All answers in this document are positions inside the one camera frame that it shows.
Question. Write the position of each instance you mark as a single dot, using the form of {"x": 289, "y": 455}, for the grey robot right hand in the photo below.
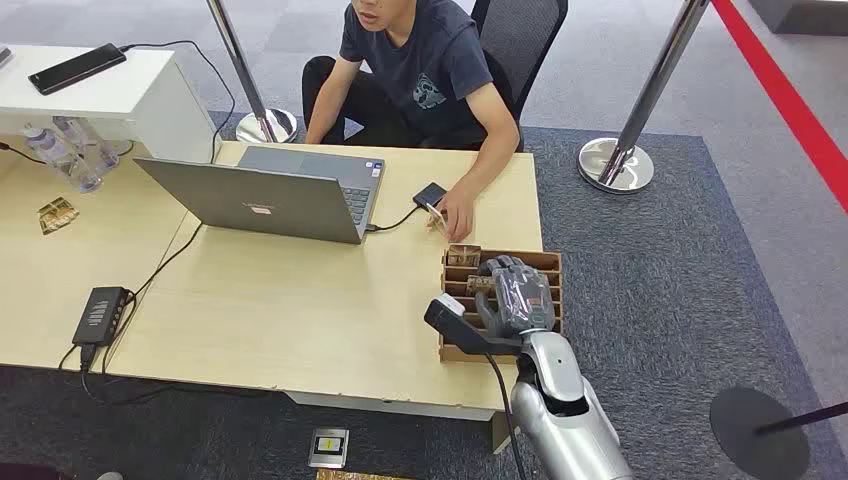
{"x": 523, "y": 298}

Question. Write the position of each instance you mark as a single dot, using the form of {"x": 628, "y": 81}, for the person's left hand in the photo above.
{"x": 458, "y": 215}

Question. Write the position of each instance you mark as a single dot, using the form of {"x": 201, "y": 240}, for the pale card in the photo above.
{"x": 435, "y": 215}

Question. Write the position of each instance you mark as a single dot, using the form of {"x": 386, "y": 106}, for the person's left forearm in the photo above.
{"x": 491, "y": 149}

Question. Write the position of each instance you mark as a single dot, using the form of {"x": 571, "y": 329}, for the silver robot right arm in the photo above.
{"x": 570, "y": 424}

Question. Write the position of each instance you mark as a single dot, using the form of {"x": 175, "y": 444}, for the black card reader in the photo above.
{"x": 430, "y": 195}

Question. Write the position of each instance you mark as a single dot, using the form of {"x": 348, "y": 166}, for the brown patterned card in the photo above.
{"x": 478, "y": 285}
{"x": 463, "y": 256}

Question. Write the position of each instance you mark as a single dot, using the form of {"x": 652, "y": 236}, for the brown slotted card holder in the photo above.
{"x": 550, "y": 265}

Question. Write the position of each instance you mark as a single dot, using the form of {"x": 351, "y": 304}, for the person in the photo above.
{"x": 424, "y": 73}

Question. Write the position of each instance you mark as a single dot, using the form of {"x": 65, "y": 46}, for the dark grey carpet mat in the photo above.
{"x": 662, "y": 265}

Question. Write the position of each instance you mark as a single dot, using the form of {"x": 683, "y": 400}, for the grey laptop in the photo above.
{"x": 278, "y": 202}

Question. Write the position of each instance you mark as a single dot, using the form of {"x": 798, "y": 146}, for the black mesh office chair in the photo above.
{"x": 523, "y": 40}

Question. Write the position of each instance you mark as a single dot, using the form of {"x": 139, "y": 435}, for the metal floor socket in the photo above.
{"x": 328, "y": 448}

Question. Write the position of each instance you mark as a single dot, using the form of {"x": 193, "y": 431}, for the black stanchion base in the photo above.
{"x": 748, "y": 437}

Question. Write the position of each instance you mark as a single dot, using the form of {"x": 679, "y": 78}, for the black stanchion pole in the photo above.
{"x": 805, "y": 419}

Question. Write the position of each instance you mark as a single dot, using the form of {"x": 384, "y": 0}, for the red barrier belt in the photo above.
{"x": 782, "y": 99}

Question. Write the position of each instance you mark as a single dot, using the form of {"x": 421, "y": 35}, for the white cabinet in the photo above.
{"x": 146, "y": 106}

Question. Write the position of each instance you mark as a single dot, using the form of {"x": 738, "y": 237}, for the clear plastic water bottle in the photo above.
{"x": 96, "y": 149}
{"x": 63, "y": 162}

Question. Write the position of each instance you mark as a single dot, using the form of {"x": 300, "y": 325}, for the black usb hub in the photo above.
{"x": 100, "y": 316}

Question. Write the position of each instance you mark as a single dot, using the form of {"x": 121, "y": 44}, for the black smartphone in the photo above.
{"x": 76, "y": 68}

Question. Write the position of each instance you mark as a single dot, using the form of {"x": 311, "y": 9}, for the black wrist camera pale box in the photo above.
{"x": 464, "y": 328}

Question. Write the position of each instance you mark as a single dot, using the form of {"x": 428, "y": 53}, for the chrome stanchion post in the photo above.
{"x": 255, "y": 99}
{"x": 629, "y": 139}

